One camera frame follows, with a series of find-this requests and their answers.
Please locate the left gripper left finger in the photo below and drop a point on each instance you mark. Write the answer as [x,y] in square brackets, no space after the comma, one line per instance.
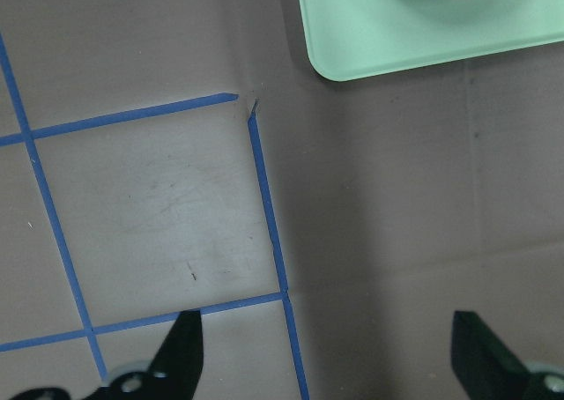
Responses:
[174,371]

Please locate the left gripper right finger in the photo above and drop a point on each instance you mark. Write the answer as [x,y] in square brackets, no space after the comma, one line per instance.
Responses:
[487,369]

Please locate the light green plastic tray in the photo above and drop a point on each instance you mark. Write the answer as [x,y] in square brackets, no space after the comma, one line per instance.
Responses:
[351,39]

